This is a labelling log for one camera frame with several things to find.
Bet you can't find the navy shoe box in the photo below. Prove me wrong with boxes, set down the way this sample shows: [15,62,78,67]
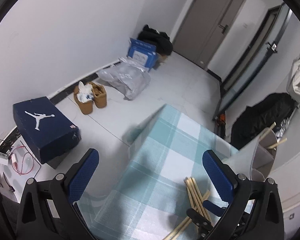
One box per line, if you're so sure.
[12,96,80,165]

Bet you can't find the sliding door latch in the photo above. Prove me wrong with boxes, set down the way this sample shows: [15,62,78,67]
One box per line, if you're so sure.
[266,41,278,53]

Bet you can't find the black framed sliding door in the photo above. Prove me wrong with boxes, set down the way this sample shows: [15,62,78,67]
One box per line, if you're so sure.
[212,2,292,123]

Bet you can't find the white wardrobe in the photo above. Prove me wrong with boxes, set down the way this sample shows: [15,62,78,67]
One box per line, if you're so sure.
[265,34,300,228]

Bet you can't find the wooden chopstick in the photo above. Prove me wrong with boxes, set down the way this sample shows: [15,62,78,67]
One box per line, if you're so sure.
[269,137,288,148]
[259,122,276,140]

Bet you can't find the white utensil holder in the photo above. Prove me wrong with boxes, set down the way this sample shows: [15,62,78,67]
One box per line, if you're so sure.
[229,127,278,182]

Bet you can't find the grey plastic bag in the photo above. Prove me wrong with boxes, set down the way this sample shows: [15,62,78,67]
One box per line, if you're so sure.
[96,64,152,100]

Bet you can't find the silver folding umbrella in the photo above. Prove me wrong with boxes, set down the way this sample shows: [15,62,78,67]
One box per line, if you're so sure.
[275,116,294,143]

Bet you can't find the pile of wooden chopsticks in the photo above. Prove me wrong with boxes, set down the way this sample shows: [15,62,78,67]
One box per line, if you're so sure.
[164,176,212,240]

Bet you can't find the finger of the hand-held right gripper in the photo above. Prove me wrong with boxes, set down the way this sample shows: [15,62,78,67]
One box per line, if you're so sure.
[186,208,214,239]
[202,199,227,217]

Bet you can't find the black jacket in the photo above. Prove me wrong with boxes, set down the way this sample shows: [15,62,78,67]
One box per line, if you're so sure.
[230,92,299,152]

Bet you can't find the white socks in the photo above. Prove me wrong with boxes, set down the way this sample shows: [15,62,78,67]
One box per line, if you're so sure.
[76,81,95,103]

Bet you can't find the blue cardboard box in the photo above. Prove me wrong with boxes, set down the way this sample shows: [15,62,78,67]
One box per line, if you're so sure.
[126,37,158,71]

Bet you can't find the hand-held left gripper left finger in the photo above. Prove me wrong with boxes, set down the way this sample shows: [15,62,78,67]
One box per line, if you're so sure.
[16,148,100,240]

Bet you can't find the red cable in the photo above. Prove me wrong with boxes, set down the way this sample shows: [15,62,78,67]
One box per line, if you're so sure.
[11,140,38,176]

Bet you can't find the brown shoe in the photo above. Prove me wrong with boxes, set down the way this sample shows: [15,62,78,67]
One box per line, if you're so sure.
[90,81,107,109]
[73,85,94,115]

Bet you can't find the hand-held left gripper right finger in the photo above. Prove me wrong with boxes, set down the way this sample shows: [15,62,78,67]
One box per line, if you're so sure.
[202,149,284,240]

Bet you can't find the white plastic mailer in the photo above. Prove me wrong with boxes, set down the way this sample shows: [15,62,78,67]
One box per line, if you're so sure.
[118,57,150,73]

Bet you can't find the teal chequered tablecloth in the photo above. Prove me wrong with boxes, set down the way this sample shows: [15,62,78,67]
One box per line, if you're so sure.
[79,104,240,240]

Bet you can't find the black clothes pile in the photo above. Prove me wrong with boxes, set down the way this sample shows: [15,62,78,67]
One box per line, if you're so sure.
[137,24,173,55]

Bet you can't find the brown door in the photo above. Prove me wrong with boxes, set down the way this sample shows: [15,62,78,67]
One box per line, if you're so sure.
[172,0,248,70]

